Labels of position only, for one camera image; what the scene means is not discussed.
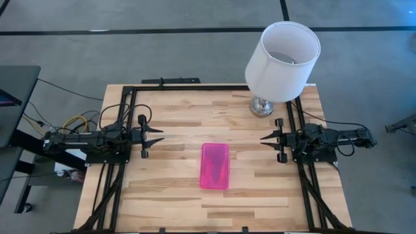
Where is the dark tablet screen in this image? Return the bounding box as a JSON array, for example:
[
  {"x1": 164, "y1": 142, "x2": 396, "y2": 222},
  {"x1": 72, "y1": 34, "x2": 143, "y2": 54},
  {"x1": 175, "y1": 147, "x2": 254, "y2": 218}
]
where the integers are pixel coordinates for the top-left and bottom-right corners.
[{"x1": 0, "y1": 89, "x2": 22, "y2": 108}]

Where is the dark grey desk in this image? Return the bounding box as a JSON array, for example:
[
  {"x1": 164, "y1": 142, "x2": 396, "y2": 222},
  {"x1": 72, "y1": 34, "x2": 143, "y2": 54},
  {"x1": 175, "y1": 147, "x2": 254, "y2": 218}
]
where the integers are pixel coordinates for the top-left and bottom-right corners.
[{"x1": 0, "y1": 64, "x2": 42, "y2": 202}]

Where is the white shade table lamp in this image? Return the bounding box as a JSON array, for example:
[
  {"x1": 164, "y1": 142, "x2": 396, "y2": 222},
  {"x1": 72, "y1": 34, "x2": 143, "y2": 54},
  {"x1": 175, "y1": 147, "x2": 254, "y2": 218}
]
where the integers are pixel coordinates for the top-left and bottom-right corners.
[{"x1": 244, "y1": 21, "x2": 322, "y2": 118}]

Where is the black bracket bar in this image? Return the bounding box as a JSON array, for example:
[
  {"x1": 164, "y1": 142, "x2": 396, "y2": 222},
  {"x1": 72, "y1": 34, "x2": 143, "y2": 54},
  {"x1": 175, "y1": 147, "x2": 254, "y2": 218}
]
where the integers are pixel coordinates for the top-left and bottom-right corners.
[{"x1": 141, "y1": 77, "x2": 202, "y2": 85}]

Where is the yellow cable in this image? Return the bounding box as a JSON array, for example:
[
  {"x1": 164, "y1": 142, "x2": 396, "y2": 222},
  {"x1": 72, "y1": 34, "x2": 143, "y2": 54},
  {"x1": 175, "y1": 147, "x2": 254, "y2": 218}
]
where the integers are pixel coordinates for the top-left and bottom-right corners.
[{"x1": 61, "y1": 115, "x2": 89, "y2": 135}]

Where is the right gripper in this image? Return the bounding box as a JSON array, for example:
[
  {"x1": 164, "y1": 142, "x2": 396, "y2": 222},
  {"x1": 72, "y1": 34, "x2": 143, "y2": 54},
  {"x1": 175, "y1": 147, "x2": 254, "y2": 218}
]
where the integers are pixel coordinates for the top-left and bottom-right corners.
[{"x1": 259, "y1": 118, "x2": 296, "y2": 164}]

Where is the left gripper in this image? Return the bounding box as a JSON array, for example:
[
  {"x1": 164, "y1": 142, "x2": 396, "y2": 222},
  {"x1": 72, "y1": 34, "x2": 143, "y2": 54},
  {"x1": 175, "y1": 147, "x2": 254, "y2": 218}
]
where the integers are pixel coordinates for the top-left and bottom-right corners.
[{"x1": 125, "y1": 114, "x2": 165, "y2": 159}]

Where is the black metal table frame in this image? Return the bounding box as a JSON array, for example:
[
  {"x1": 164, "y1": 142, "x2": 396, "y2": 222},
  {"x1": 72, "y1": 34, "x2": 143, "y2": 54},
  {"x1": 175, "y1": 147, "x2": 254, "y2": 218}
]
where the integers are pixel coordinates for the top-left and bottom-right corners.
[{"x1": 74, "y1": 84, "x2": 354, "y2": 234}]

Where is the black desk base frame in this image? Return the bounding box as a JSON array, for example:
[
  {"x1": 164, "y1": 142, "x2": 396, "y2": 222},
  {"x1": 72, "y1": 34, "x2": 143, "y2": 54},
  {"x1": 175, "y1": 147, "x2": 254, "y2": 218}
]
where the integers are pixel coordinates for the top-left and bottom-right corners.
[{"x1": 11, "y1": 129, "x2": 88, "y2": 214}]

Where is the dark stand leg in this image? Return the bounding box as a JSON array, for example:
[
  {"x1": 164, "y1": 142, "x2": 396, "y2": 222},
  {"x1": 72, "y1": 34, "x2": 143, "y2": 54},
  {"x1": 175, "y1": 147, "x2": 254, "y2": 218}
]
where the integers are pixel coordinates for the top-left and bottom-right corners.
[{"x1": 385, "y1": 113, "x2": 416, "y2": 135}]

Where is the pink lid clear pencil box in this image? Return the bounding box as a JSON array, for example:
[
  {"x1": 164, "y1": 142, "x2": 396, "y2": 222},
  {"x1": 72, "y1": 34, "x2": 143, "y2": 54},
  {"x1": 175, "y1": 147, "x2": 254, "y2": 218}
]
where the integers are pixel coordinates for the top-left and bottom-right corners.
[{"x1": 198, "y1": 142, "x2": 231, "y2": 190}]

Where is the black floor cable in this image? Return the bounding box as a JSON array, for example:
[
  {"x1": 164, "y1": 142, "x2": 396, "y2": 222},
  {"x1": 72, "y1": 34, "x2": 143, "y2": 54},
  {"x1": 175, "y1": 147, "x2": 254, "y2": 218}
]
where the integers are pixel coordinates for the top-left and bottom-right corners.
[{"x1": 37, "y1": 77, "x2": 104, "y2": 101}]

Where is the white labelled box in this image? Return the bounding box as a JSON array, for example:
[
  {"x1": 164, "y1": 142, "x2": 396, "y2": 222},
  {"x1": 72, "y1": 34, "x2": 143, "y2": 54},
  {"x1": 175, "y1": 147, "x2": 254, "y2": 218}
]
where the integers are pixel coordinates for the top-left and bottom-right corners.
[{"x1": 53, "y1": 148, "x2": 88, "y2": 173}]

